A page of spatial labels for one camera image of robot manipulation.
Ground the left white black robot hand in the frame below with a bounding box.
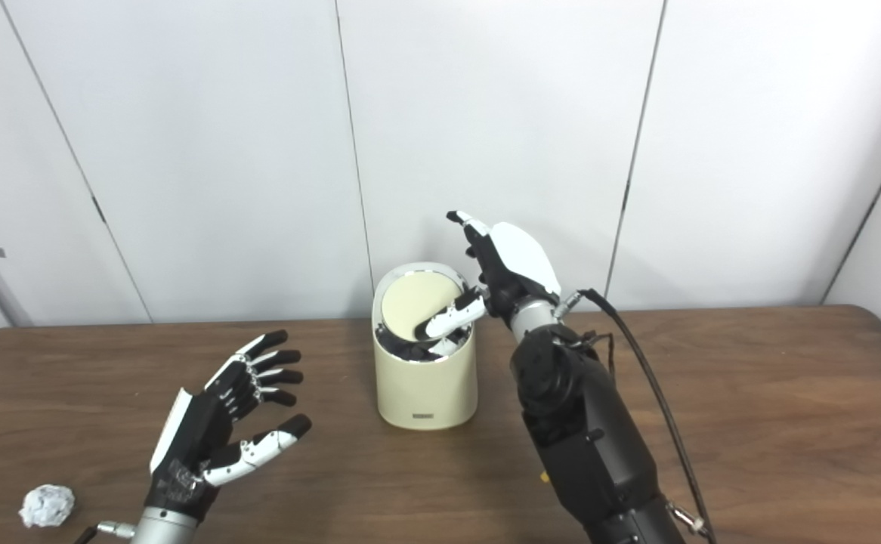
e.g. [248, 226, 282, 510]
[144, 329, 313, 522]

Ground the white paper ball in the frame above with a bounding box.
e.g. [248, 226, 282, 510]
[19, 484, 76, 528]

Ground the black bin liner bag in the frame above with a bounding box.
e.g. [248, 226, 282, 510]
[374, 321, 471, 365]

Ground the round cream bin lid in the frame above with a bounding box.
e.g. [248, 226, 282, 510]
[381, 270, 465, 342]

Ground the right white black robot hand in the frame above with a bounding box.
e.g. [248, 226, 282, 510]
[415, 211, 562, 357]

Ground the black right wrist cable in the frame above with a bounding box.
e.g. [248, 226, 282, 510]
[554, 289, 717, 544]

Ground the cream-colored cylindrical bin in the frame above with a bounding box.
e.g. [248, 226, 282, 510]
[372, 261, 479, 431]

